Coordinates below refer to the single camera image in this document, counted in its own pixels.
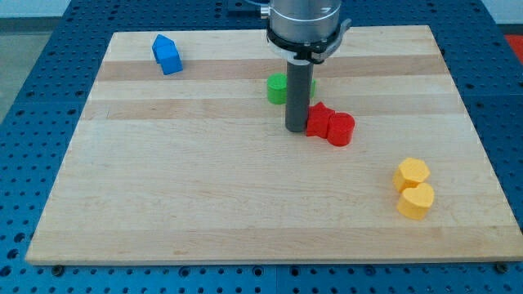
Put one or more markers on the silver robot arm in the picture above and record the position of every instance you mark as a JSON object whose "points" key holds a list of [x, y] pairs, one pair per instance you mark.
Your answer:
{"points": [[305, 33]]}

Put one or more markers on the green cylinder block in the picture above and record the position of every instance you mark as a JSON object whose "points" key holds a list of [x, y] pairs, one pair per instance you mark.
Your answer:
{"points": [[276, 88]]}

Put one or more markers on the blue cube block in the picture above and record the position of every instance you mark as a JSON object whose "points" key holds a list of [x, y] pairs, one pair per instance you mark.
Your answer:
{"points": [[169, 59]]}

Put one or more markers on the yellow hexagon block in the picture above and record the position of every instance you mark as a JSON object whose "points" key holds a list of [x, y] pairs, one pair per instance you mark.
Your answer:
{"points": [[410, 173]]}

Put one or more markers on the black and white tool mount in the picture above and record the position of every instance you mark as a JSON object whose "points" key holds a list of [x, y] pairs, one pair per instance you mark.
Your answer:
{"points": [[306, 53]]}

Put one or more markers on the red star block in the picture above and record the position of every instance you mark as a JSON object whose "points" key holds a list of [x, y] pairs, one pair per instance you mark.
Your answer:
{"points": [[318, 120]]}

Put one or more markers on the wooden board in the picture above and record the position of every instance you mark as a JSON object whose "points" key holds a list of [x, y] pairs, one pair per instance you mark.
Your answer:
{"points": [[197, 167]]}

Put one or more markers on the blue pentagon block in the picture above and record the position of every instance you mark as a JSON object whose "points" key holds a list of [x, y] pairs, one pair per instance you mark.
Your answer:
{"points": [[160, 44]]}

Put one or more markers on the red cylinder block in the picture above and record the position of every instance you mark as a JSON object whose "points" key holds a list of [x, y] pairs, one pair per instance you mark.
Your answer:
{"points": [[340, 129]]}

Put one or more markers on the green block behind rod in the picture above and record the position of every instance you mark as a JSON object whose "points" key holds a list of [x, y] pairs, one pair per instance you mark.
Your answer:
{"points": [[312, 91]]}

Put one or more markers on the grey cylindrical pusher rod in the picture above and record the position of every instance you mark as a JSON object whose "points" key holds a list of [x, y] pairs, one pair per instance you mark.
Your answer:
{"points": [[299, 81]]}

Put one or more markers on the yellow heart block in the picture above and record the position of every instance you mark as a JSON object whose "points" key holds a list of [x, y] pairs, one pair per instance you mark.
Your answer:
{"points": [[414, 203]]}

